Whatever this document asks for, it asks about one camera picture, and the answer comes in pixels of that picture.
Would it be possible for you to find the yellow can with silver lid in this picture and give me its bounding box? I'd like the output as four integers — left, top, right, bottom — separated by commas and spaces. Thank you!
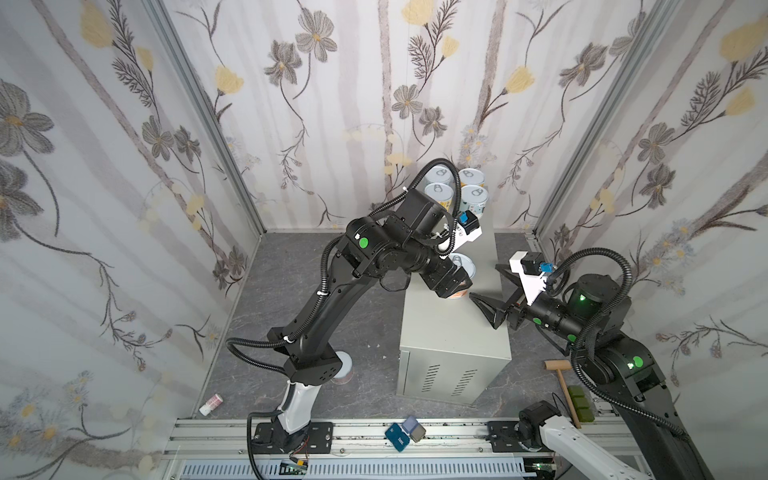
424, 183, 454, 211

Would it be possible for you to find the light blue labelled can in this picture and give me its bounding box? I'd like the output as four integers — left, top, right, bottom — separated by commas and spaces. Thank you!
426, 165, 453, 185

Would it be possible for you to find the brown labelled can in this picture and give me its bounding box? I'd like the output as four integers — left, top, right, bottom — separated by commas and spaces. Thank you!
449, 253, 477, 299

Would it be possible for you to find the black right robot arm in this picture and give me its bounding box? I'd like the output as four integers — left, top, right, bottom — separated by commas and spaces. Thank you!
469, 248, 712, 479

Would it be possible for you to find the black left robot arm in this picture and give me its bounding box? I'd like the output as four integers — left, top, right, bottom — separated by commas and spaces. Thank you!
268, 190, 472, 436

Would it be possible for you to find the grey metal cabinet counter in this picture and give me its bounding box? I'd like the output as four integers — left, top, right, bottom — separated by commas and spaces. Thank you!
395, 212, 513, 406

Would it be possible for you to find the small wooden mallet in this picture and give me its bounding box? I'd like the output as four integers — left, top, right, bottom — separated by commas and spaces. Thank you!
544, 360, 582, 429

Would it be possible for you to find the green block stack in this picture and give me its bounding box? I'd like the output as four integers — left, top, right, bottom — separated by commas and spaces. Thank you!
567, 385, 595, 423

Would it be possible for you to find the pink labelled can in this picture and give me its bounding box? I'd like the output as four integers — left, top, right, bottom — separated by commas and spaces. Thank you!
332, 351, 353, 385

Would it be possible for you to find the small blue grey device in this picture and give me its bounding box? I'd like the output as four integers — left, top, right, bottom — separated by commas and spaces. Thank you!
385, 415, 427, 452

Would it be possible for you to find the small white pink tube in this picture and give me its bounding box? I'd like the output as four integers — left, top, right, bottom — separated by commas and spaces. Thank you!
198, 393, 224, 417

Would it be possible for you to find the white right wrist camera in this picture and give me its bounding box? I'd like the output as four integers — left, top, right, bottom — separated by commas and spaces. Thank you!
509, 251, 555, 305

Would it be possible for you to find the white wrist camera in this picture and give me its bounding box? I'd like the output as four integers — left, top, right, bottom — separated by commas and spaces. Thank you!
509, 251, 555, 305
438, 211, 482, 255

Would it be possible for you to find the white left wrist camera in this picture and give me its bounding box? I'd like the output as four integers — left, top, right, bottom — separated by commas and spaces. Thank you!
438, 211, 482, 255

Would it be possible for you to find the black corrugated right cable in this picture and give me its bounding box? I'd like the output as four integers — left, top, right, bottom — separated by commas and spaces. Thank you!
544, 247, 688, 438

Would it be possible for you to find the black corrugated cable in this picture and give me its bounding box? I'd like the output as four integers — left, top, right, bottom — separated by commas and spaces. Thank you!
544, 247, 688, 438
225, 157, 463, 480

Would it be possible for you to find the black corrugated left cable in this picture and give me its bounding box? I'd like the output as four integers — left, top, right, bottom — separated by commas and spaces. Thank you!
225, 157, 463, 480

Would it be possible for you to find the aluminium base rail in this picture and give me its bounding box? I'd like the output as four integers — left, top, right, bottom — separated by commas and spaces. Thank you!
155, 416, 655, 480

